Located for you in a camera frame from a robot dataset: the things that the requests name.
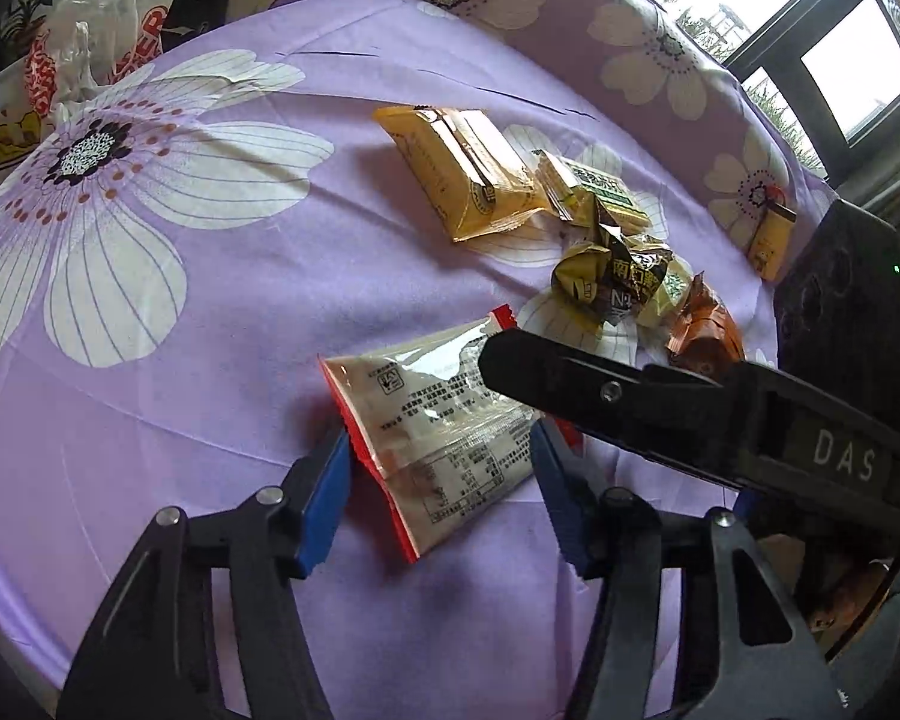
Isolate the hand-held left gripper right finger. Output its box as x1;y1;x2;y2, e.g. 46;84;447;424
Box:
529;417;845;720

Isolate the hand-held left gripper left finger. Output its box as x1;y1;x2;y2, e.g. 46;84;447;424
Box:
56;426;355;720

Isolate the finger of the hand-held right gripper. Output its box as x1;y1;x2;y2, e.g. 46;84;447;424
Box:
478;328;751;492

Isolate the gold black snack packet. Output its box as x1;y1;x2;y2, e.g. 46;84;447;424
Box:
551;199;683;328

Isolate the red-edged clear snack packet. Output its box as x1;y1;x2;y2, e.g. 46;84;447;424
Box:
319;304;582;562

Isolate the orange snack packet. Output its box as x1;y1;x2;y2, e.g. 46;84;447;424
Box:
666;276;747;382

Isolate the pale yellow snack packet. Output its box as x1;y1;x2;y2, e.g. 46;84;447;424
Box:
637;255;697;329

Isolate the yellow bottle with bear print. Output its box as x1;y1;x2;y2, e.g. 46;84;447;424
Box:
748;193;798;283

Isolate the green label cracker packet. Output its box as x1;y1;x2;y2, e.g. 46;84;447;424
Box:
534;148;652;232

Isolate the large yellow snack packet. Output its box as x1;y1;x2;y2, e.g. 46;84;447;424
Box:
373;105;550;243

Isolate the purple flowered bedsheet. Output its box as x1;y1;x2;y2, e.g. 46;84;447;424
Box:
0;0;841;720

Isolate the black framed window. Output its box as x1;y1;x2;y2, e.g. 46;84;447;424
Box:
570;0;900;192

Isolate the white red printed plastic bag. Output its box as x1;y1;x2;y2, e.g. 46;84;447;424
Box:
0;0;179;192

